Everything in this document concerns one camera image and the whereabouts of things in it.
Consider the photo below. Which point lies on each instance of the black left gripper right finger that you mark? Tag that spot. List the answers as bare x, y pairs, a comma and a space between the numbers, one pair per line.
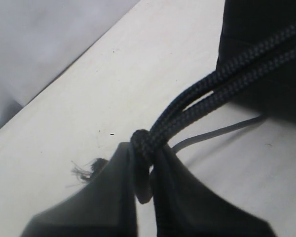
185, 207

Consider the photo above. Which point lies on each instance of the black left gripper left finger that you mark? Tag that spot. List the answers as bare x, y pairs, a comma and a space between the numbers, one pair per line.
103, 208

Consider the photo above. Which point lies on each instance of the white backdrop curtain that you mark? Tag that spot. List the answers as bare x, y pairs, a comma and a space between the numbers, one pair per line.
39, 39

